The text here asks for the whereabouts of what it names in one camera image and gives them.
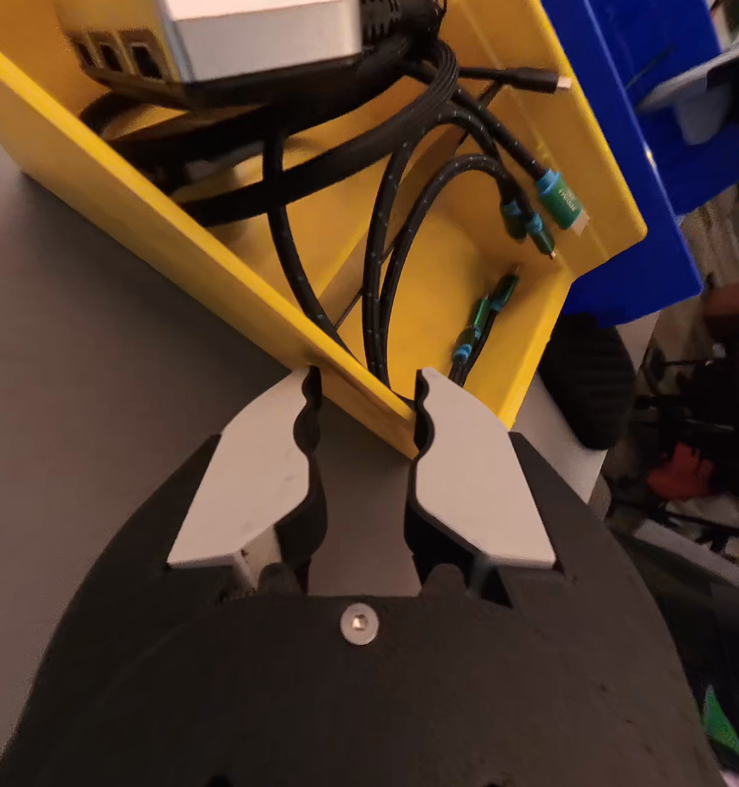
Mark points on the blue plastic bin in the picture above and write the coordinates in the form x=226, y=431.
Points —
x=670, y=172
x=627, y=246

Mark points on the black textured pad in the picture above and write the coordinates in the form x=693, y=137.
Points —
x=590, y=381

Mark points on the red object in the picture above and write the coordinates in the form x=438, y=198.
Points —
x=680, y=473

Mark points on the yellow plastic bin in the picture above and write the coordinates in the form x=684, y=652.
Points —
x=130, y=215

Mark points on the silver hdmi adapter box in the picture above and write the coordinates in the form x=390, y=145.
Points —
x=253, y=37

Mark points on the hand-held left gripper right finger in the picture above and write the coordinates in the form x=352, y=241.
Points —
x=480, y=486

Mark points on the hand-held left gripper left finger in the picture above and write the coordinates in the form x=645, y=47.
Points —
x=246, y=479

